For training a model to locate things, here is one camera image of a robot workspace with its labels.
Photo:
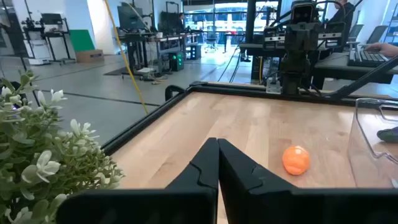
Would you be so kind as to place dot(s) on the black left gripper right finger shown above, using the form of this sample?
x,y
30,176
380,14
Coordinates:
x,y
264,205

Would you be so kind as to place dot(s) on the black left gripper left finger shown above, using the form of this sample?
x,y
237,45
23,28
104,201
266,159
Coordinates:
x,y
174,205

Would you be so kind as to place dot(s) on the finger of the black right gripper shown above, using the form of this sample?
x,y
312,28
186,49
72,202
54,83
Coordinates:
x,y
293,37
310,37

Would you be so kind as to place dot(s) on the orange toy fruit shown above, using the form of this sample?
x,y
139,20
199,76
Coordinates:
x,y
296,160

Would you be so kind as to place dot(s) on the clear plastic container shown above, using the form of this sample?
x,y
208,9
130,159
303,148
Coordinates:
x,y
360,155

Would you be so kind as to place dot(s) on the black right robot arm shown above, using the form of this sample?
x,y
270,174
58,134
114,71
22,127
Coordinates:
x,y
295,71

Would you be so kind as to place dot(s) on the person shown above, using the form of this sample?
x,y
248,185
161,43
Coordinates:
x,y
342,15
181,21

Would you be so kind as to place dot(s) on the black desk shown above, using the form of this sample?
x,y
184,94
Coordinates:
x,y
335,67

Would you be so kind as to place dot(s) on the black keyboard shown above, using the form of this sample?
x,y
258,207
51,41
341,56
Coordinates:
x,y
367,58

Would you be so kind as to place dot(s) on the black office chair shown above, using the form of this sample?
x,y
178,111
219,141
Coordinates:
x,y
211,37

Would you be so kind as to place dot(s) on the grey laptop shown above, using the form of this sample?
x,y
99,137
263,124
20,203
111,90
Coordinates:
x,y
377,34

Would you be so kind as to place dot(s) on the person's hand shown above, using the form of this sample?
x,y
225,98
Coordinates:
x,y
384,49

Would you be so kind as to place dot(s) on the computer tower green lights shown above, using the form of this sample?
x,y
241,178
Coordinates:
x,y
176,61

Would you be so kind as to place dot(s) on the grey workbench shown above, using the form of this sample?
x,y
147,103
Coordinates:
x,y
161,40

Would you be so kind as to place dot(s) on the artificial plant white flowers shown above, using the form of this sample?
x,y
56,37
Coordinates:
x,y
46,155

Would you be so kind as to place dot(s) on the black monitor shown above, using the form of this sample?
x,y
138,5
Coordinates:
x,y
130,17

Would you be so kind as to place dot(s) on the cardboard box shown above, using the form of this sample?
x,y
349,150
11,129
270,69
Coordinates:
x,y
90,56

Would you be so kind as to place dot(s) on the green board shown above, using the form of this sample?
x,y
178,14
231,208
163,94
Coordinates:
x,y
81,40

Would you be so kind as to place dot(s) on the white cabinet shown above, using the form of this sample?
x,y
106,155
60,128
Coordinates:
x,y
38,51

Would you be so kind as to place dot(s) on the black equipment stand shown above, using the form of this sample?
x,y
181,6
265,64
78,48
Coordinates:
x,y
54,28

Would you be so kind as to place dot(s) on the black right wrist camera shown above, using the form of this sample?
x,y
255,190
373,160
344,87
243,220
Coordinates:
x,y
303,12

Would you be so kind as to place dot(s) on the silver mounting bracket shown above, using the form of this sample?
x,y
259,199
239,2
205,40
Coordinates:
x,y
273,87

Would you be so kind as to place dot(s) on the black frame strut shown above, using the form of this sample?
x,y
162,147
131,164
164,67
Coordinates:
x,y
363,79

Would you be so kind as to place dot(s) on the black table frame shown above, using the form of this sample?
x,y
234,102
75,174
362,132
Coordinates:
x,y
143,124

